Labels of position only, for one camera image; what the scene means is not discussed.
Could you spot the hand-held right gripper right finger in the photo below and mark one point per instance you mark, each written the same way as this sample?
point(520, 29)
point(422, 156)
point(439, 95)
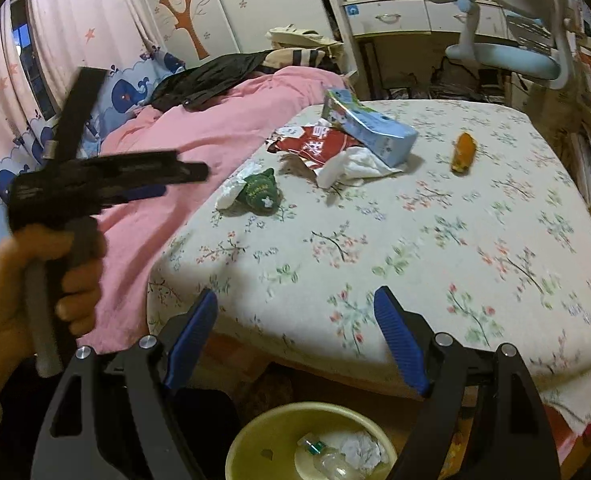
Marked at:
point(400, 345)

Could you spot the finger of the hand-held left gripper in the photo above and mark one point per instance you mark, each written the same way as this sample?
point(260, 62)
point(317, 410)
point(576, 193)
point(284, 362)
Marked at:
point(193, 172)
point(145, 193)

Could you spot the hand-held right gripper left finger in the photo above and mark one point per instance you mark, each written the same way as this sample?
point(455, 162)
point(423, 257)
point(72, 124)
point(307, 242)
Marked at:
point(195, 340)

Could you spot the green wrapper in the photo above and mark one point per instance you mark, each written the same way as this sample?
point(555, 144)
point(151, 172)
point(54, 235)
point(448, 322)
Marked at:
point(260, 195)

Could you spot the yellow bin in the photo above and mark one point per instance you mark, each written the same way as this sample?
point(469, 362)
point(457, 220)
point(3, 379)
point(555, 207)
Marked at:
point(260, 440)

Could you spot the red snack packet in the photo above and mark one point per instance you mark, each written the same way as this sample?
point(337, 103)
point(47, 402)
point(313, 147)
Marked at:
point(315, 147)

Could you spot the white bag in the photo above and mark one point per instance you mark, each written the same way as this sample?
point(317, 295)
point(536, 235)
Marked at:
point(355, 165)

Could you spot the blue carton box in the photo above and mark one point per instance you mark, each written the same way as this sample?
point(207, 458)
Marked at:
point(375, 127)

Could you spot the orange packet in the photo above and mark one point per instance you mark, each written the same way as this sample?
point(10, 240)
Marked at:
point(464, 152)

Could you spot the person's left hand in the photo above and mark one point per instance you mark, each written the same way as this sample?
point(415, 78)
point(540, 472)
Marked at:
point(0, 300)

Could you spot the white tissue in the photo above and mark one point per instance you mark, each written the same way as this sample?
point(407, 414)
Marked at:
point(230, 192)

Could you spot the pink blanket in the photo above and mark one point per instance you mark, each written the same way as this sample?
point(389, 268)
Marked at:
point(200, 125)

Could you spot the pink whale print curtain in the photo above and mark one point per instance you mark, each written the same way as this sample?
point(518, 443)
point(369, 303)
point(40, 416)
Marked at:
point(80, 15)
point(0, 160)

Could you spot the bed with floral sheet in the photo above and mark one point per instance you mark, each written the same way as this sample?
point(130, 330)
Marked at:
point(425, 250)

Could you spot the black jacket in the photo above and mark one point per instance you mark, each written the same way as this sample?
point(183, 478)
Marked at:
point(210, 75)

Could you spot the window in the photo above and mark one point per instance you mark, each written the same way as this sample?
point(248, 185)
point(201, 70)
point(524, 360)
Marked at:
point(32, 75)

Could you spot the crumpled white paper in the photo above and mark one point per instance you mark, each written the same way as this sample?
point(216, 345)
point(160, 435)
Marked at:
point(360, 450)

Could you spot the clear plastic bottle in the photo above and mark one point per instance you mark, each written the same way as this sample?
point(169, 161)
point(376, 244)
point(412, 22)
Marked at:
point(330, 462)

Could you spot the striped cloth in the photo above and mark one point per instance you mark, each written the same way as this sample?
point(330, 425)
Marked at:
point(300, 57)

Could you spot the beige bag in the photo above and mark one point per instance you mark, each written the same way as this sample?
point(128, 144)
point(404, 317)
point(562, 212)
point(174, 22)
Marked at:
point(295, 36)

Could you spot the white wardrobe with tree decal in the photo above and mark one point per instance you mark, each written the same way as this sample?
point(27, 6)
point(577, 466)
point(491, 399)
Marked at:
point(255, 0)

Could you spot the white desk with drawers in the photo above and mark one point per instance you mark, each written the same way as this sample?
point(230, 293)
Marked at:
point(395, 17)

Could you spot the light blue office chair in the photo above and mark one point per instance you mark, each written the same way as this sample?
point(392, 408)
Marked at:
point(525, 57)

